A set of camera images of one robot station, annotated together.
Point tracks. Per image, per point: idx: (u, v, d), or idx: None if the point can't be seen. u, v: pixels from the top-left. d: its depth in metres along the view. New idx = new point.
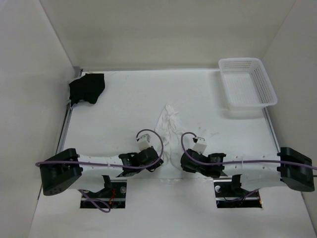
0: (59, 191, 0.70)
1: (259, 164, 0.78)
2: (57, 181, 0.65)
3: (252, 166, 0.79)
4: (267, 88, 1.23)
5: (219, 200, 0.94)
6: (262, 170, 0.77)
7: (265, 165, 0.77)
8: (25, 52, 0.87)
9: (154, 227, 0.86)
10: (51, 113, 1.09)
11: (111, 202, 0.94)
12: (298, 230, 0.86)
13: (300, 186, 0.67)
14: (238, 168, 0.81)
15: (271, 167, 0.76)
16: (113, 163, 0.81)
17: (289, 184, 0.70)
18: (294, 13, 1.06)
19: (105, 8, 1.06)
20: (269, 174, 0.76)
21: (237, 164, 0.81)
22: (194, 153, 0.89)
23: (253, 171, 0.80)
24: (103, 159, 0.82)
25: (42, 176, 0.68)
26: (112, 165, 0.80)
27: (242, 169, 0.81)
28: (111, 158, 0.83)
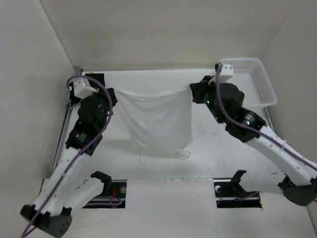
0: (67, 224, 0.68)
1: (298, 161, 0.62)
2: (51, 231, 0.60)
3: (289, 158, 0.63)
4: (267, 89, 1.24)
5: (218, 200, 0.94)
6: (294, 170, 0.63)
7: (301, 167, 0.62)
8: (25, 52, 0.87)
9: (153, 228, 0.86)
10: (51, 113, 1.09)
11: (111, 202, 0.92)
12: (298, 230, 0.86)
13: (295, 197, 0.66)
14: (273, 151, 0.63)
15: (305, 174, 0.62)
16: (67, 164, 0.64)
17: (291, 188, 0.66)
18: (294, 13, 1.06)
19: (105, 9, 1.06)
20: (293, 175, 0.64)
21: (274, 145, 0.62)
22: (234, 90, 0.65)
23: (283, 162, 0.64)
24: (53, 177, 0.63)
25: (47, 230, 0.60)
26: (66, 170, 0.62)
27: (274, 153, 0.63)
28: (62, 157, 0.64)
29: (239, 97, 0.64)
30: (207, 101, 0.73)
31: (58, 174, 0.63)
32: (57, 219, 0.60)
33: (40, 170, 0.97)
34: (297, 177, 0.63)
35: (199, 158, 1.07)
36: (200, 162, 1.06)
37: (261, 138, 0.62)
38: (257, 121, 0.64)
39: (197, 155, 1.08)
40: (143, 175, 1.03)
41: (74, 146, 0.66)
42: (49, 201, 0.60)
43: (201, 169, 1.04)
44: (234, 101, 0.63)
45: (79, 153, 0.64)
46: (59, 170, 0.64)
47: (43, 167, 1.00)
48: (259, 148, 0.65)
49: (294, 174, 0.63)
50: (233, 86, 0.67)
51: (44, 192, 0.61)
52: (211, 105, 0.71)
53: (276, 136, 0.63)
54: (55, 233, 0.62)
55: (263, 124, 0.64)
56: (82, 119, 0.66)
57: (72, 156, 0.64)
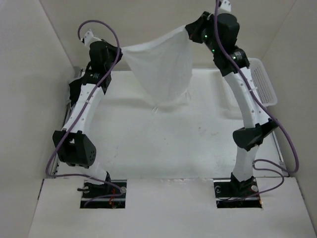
0: (93, 159, 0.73)
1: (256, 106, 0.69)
2: (79, 149, 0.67)
3: (250, 100, 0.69)
4: (267, 89, 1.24)
5: (218, 201, 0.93)
6: (249, 111, 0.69)
7: (255, 112, 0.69)
8: (25, 52, 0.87)
9: (154, 227, 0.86)
10: (51, 113, 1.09)
11: (112, 202, 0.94)
12: (298, 230, 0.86)
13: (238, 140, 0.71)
14: (241, 89, 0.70)
15: (256, 119, 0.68)
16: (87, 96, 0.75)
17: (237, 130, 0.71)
18: (294, 13, 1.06)
19: (105, 8, 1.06)
20: (247, 117, 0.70)
21: (245, 86, 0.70)
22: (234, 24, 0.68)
23: (244, 102, 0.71)
24: (79, 104, 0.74)
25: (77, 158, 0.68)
26: (89, 97, 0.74)
27: (241, 93, 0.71)
28: (82, 94, 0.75)
29: (234, 29, 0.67)
30: (205, 35, 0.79)
31: (81, 102, 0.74)
32: (87, 143, 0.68)
33: (40, 170, 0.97)
34: (248, 119, 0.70)
35: (199, 158, 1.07)
36: (200, 162, 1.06)
37: (237, 74, 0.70)
38: (242, 61, 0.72)
39: (197, 155, 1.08)
40: (143, 175, 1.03)
41: (89, 82, 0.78)
42: (78, 122, 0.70)
43: (201, 170, 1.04)
44: (228, 29, 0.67)
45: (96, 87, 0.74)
46: (82, 101, 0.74)
47: (42, 167, 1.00)
48: (232, 82, 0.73)
49: (247, 116, 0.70)
50: (230, 15, 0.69)
51: (72, 118, 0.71)
52: (209, 39, 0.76)
53: (251, 80, 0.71)
54: (82, 156, 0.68)
55: (245, 65, 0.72)
56: (95, 62, 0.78)
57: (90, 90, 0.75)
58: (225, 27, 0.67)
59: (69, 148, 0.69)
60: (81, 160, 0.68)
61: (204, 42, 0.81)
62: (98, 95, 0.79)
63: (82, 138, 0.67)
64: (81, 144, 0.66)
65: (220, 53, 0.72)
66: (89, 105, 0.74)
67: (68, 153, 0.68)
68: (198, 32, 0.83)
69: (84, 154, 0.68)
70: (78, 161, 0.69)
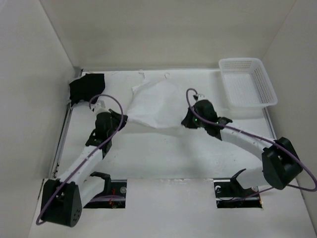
0: (78, 216, 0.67)
1: (253, 138, 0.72)
2: (65, 203, 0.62)
3: (246, 138, 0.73)
4: (267, 89, 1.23)
5: (219, 201, 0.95)
6: (251, 146, 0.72)
7: (258, 142, 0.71)
8: (25, 53, 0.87)
9: (154, 227, 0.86)
10: (51, 113, 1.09)
11: (112, 202, 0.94)
12: (297, 230, 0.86)
13: (274, 179, 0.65)
14: (236, 137, 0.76)
15: (261, 147, 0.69)
16: (88, 153, 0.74)
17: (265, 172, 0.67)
18: (294, 13, 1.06)
19: (105, 8, 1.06)
20: (256, 151, 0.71)
21: (234, 131, 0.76)
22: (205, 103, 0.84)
23: (244, 143, 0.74)
24: (77, 160, 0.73)
25: (58, 218, 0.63)
26: (90, 153, 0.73)
27: (237, 138, 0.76)
28: (83, 151, 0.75)
29: (209, 107, 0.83)
30: (195, 119, 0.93)
31: (80, 158, 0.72)
32: (76, 198, 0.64)
33: (40, 170, 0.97)
34: (258, 152, 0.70)
35: (199, 159, 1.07)
36: (200, 162, 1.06)
37: (224, 129, 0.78)
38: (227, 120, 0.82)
39: (197, 155, 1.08)
40: (143, 175, 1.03)
41: (91, 144, 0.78)
42: (74, 175, 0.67)
43: (201, 170, 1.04)
44: (204, 109, 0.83)
45: (98, 148, 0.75)
46: (82, 156, 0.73)
47: (42, 167, 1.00)
48: (228, 138, 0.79)
49: (256, 151, 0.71)
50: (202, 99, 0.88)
51: (67, 171, 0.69)
52: (198, 121, 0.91)
53: (238, 126, 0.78)
54: (66, 210, 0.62)
55: (230, 121, 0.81)
56: (99, 128, 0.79)
57: (91, 148, 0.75)
58: (201, 107, 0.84)
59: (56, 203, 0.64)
60: (63, 217, 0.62)
61: (197, 125, 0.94)
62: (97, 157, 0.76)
63: (73, 188, 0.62)
64: (70, 196, 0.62)
65: (210, 127, 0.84)
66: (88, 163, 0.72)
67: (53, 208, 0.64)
68: (189, 122, 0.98)
69: (69, 209, 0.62)
70: (59, 220, 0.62)
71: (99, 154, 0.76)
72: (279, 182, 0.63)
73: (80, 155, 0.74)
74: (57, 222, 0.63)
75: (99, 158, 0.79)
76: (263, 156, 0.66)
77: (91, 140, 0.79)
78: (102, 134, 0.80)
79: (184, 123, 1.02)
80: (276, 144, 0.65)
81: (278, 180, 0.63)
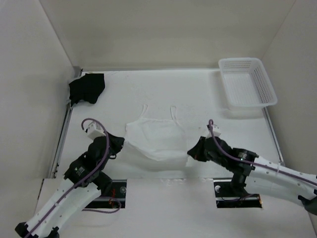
0: None
1: (296, 179, 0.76)
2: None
3: (286, 178, 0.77)
4: (267, 89, 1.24)
5: (218, 200, 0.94)
6: (296, 186, 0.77)
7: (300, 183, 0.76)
8: (26, 53, 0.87)
9: (154, 227, 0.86)
10: (51, 113, 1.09)
11: (111, 202, 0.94)
12: (297, 229, 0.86)
13: None
14: (274, 177, 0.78)
15: (306, 188, 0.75)
16: (60, 196, 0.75)
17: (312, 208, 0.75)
18: (293, 13, 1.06)
19: (104, 9, 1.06)
20: (299, 190, 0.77)
21: (270, 170, 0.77)
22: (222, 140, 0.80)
23: (284, 182, 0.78)
24: (49, 202, 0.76)
25: None
26: (60, 200, 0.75)
27: (273, 177, 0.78)
28: (57, 192, 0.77)
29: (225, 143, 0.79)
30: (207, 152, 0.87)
31: (51, 202, 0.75)
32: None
33: (40, 170, 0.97)
34: (302, 191, 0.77)
35: None
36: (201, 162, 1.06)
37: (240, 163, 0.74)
38: (249, 155, 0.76)
39: None
40: (143, 175, 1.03)
41: (71, 176, 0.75)
42: (39, 225, 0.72)
43: (202, 169, 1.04)
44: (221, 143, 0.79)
45: (73, 187, 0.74)
46: (53, 200, 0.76)
47: (42, 167, 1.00)
48: (260, 177, 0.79)
49: (299, 190, 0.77)
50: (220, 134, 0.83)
51: (37, 216, 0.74)
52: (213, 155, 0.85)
53: (270, 163, 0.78)
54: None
55: (254, 155, 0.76)
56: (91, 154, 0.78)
57: (66, 188, 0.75)
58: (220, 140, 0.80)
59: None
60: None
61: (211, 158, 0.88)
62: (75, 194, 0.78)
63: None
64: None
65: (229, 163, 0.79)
66: (58, 208, 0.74)
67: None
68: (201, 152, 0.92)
69: None
70: None
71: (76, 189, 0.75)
72: None
73: (53, 197, 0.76)
74: None
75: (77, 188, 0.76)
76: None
77: (73, 167, 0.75)
78: (92, 162, 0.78)
79: (194, 153, 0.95)
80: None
81: None
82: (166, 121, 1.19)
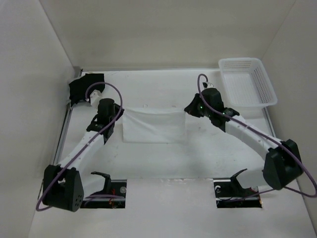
0: (79, 202, 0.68)
1: (259, 136, 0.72)
2: (67, 189, 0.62)
3: (252, 135, 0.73)
4: (267, 89, 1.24)
5: (219, 200, 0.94)
6: (257, 144, 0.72)
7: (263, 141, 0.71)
8: (25, 54, 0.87)
9: (154, 227, 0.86)
10: (51, 113, 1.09)
11: (112, 202, 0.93)
12: (297, 229, 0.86)
13: (272, 175, 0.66)
14: (240, 132, 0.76)
15: (266, 146, 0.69)
16: (89, 139, 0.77)
17: (265, 171, 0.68)
18: (294, 13, 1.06)
19: (104, 9, 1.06)
20: (261, 149, 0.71)
21: (241, 125, 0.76)
22: (213, 94, 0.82)
23: (250, 139, 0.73)
24: (78, 147, 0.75)
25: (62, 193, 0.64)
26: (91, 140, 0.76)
27: (242, 133, 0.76)
28: (84, 138, 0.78)
29: (216, 96, 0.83)
30: (200, 106, 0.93)
31: (81, 144, 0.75)
32: (77, 181, 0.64)
33: (40, 170, 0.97)
34: (261, 150, 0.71)
35: (198, 158, 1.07)
36: (201, 162, 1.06)
37: (231, 121, 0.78)
38: (234, 113, 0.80)
39: (197, 155, 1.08)
40: (143, 175, 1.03)
41: (92, 130, 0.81)
42: (75, 161, 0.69)
43: (202, 169, 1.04)
44: (211, 97, 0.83)
45: (99, 132, 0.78)
46: (82, 144, 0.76)
47: (42, 167, 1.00)
48: (233, 131, 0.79)
49: (261, 149, 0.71)
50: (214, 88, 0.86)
51: (68, 156, 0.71)
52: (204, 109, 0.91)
53: (245, 121, 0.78)
54: (68, 197, 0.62)
55: (237, 113, 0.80)
56: (101, 113, 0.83)
57: (92, 135, 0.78)
58: (208, 96, 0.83)
59: (57, 191, 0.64)
60: (66, 204, 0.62)
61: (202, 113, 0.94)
62: (97, 144, 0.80)
63: (74, 172, 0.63)
64: (71, 182, 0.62)
65: (214, 116, 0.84)
66: (88, 149, 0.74)
67: (53, 196, 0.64)
68: (194, 107, 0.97)
69: (70, 192, 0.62)
70: (64, 196, 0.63)
71: (100, 139, 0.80)
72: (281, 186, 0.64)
73: (81, 141, 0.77)
74: (60, 207, 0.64)
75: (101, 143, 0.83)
76: (266, 155, 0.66)
77: (93, 125, 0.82)
78: (105, 119, 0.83)
79: (189, 109, 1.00)
80: (282, 146, 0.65)
81: (277, 181, 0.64)
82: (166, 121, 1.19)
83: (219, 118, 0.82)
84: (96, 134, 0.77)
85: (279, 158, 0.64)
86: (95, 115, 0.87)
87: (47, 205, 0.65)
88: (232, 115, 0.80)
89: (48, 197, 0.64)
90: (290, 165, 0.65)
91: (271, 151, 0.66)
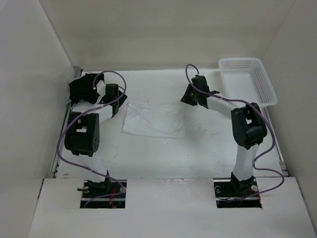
0: (96, 148, 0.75)
1: (229, 102, 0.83)
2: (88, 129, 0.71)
3: (224, 102, 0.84)
4: (266, 88, 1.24)
5: (218, 200, 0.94)
6: (227, 108, 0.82)
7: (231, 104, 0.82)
8: (25, 53, 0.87)
9: (154, 227, 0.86)
10: (51, 113, 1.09)
11: (111, 202, 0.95)
12: (297, 229, 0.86)
13: (239, 134, 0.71)
14: (217, 102, 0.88)
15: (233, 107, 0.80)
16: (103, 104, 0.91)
17: (235, 131, 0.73)
18: (294, 13, 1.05)
19: (104, 9, 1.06)
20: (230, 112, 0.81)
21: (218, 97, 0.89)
22: (199, 80, 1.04)
23: (224, 107, 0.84)
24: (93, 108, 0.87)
25: (80, 135, 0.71)
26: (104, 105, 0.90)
27: (218, 103, 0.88)
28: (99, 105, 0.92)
29: (202, 81, 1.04)
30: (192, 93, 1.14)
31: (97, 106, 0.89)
32: (97, 125, 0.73)
33: (40, 170, 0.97)
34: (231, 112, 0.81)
35: (198, 158, 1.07)
36: (201, 162, 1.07)
37: (210, 97, 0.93)
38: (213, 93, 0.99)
39: (197, 154, 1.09)
40: (143, 175, 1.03)
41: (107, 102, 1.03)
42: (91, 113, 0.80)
43: (202, 168, 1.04)
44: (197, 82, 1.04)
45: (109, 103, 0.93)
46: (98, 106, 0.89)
47: (42, 167, 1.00)
48: (212, 104, 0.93)
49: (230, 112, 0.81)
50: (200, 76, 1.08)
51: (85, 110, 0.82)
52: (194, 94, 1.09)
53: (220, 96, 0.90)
54: (89, 133, 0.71)
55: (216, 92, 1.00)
56: (108, 95, 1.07)
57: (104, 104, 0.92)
58: (195, 80, 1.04)
59: (78, 134, 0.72)
60: (86, 145, 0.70)
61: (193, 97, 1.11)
62: (107, 112, 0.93)
63: (94, 116, 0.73)
64: (92, 123, 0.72)
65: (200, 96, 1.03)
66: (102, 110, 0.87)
67: (74, 137, 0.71)
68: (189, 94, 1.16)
69: (91, 132, 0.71)
70: (84, 136, 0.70)
71: (109, 110, 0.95)
72: (247, 142, 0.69)
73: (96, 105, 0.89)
74: (79, 147, 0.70)
75: (109, 115, 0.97)
76: (232, 113, 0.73)
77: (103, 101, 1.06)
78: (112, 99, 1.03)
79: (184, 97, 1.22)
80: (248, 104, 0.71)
81: (243, 138, 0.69)
82: (167, 120, 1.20)
83: (203, 97, 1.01)
84: (106, 104, 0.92)
85: (242, 114, 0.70)
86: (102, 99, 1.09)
87: (69, 149, 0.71)
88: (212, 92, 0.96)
89: (70, 138, 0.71)
90: (254, 125, 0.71)
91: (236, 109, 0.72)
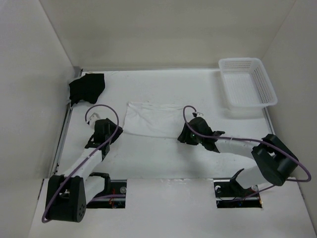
0: (83, 211, 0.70)
1: (243, 141, 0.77)
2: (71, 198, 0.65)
3: (237, 143, 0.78)
4: (266, 89, 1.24)
5: (218, 200, 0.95)
6: (243, 148, 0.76)
7: (247, 144, 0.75)
8: (25, 53, 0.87)
9: (154, 227, 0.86)
10: (51, 113, 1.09)
11: (111, 202, 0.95)
12: (297, 229, 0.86)
13: (270, 173, 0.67)
14: (228, 144, 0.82)
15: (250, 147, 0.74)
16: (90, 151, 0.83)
17: (263, 173, 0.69)
18: (294, 13, 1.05)
19: (104, 9, 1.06)
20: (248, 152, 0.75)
21: (226, 139, 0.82)
22: (200, 124, 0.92)
23: (238, 148, 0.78)
24: (78, 161, 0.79)
25: (63, 207, 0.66)
26: (91, 153, 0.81)
27: (230, 145, 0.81)
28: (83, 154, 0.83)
29: (202, 124, 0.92)
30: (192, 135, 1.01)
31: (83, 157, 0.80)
32: (81, 190, 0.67)
33: (40, 170, 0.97)
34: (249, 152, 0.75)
35: (198, 158, 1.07)
36: (201, 162, 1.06)
37: (218, 140, 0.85)
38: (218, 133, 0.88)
39: (198, 154, 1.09)
40: (143, 175, 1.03)
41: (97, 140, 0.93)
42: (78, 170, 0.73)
43: (202, 169, 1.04)
44: (198, 126, 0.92)
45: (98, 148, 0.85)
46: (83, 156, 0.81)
47: (42, 167, 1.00)
48: (223, 147, 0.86)
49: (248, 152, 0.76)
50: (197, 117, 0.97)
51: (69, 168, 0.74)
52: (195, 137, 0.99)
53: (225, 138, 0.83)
54: (72, 204, 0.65)
55: (222, 133, 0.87)
56: (98, 134, 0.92)
57: (91, 150, 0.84)
58: (195, 125, 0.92)
59: (60, 202, 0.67)
60: (71, 215, 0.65)
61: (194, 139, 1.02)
62: (96, 159, 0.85)
63: (78, 180, 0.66)
64: (76, 189, 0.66)
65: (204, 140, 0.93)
66: (90, 160, 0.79)
67: (56, 208, 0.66)
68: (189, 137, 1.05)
69: (75, 202, 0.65)
70: (67, 208, 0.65)
71: (99, 154, 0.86)
72: (283, 178, 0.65)
73: (81, 157, 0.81)
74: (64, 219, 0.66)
75: (99, 159, 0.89)
76: (253, 154, 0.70)
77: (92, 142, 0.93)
78: (102, 138, 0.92)
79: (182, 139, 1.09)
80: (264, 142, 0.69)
81: (278, 176, 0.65)
82: (167, 121, 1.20)
83: (209, 141, 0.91)
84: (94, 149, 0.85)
85: (265, 152, 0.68)
86: (92, 136, 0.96)
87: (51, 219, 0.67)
88: (217, 135, 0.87)
89: (51, 210, 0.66)
90: (281, 157, 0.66)
91: (256, 148, 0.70)
